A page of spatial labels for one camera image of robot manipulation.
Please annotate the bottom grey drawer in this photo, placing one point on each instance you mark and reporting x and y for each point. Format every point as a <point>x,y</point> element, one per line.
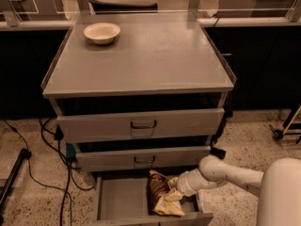
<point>123,199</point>

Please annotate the middle grey drawer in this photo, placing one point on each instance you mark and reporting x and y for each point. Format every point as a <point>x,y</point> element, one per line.
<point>142,159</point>

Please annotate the grey drawer cabinet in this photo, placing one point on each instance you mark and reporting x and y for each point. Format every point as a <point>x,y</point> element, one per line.
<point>158,62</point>

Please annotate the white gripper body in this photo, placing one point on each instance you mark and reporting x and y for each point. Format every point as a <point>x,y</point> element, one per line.
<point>183,185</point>

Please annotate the black power plug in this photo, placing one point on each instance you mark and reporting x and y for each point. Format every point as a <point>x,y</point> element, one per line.
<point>221,154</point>

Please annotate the black metal floor stand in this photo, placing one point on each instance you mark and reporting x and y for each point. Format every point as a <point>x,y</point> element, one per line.
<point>7,186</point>

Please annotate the grey drawer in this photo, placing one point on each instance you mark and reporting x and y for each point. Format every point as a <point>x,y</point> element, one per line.
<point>140,125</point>
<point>123,199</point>
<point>142,159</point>

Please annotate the brown chip bag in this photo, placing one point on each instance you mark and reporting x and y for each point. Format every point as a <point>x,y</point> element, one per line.
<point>158,187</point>

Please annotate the wheeled cart base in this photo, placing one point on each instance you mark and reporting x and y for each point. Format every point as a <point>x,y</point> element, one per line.
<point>291,127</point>

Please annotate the white bowl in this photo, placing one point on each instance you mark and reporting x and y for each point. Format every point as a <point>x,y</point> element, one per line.
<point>102,33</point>

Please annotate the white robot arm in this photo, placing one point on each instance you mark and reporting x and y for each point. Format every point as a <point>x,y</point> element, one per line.
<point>278,188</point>

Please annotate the top grey drawer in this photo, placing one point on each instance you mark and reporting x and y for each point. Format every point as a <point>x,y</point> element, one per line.
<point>140,125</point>

